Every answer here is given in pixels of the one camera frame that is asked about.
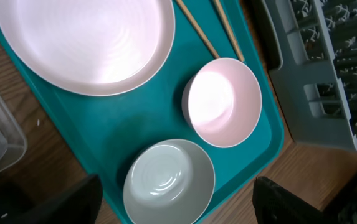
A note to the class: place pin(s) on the black tray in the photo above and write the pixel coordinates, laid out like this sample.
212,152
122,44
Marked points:
16,206

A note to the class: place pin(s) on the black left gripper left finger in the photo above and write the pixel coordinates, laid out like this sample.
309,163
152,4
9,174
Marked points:
79,204

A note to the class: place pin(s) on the white bowl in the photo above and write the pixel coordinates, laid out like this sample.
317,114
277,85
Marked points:
222,102

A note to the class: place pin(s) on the grey dishwasher rack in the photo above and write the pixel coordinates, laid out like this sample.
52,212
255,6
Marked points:
312,48

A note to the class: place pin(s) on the wooden chopstick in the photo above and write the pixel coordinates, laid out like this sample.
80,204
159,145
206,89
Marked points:
197,28
229,31

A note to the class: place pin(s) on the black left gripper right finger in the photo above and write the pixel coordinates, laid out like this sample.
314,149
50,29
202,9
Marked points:
274,204

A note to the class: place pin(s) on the small grey rice bowl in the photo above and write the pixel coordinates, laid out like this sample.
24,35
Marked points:
172,181

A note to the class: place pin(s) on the teal serving tray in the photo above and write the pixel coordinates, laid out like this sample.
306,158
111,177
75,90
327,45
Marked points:
107,133

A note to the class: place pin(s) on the large white plate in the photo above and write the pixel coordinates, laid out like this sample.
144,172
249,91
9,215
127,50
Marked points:
90,47

